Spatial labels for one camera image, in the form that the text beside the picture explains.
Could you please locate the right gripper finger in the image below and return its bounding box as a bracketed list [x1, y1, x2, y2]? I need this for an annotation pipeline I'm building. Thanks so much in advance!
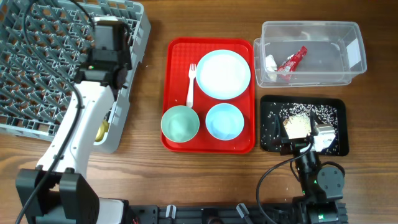
[310, 111, 323, 128]
[273, 115, 289, 145]

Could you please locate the food scraps and rice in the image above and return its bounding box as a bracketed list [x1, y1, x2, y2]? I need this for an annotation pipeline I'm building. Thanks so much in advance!
[260, 102, 340, 156]

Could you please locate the light blue bowl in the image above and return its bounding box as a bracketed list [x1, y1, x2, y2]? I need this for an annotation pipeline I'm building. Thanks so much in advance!
[205, 103, 245, 141]

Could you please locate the red snack wrapper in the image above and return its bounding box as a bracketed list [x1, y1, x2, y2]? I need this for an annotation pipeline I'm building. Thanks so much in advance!
[277, 46, 308, 72]

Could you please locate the white napkin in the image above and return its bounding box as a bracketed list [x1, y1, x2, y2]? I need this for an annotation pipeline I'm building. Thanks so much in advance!
[265, 55, 278, 82]

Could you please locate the yellow plastic cup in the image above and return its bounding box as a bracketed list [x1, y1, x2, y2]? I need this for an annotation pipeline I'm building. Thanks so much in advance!
[95, 119, 109, 142]

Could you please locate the large light blue plate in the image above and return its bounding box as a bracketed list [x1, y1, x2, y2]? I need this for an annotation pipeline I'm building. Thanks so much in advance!
[196, 49, 251, 100]

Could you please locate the cream plastic fork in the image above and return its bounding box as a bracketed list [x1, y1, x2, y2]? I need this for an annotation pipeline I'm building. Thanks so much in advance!
[186, 63, 197, 108]

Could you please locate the green bowl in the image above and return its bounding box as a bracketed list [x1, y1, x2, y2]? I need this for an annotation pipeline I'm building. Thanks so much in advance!
[161, 105, 200, 143]

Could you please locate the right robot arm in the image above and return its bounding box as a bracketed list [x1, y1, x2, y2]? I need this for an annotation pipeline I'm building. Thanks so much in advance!
[272, 113, 348, 223]

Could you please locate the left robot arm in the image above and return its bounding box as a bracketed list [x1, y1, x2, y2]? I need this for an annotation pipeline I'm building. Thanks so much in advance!
[16, 20, 132, 223]

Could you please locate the grey dishwasher rack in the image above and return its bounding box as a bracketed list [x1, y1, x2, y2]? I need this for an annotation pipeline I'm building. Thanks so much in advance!
[1, 1, 151, 141]

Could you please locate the black plastic tray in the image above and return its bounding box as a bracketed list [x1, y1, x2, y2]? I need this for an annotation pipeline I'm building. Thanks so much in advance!
[260, 95, 349, 156]

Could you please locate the clear plastic bin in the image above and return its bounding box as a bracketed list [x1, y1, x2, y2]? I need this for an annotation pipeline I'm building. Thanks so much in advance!
[253, 21, 368, 88]

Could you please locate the red plastic tray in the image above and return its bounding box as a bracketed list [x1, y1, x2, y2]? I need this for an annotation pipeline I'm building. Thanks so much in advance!
[161, 37, 256, 154]

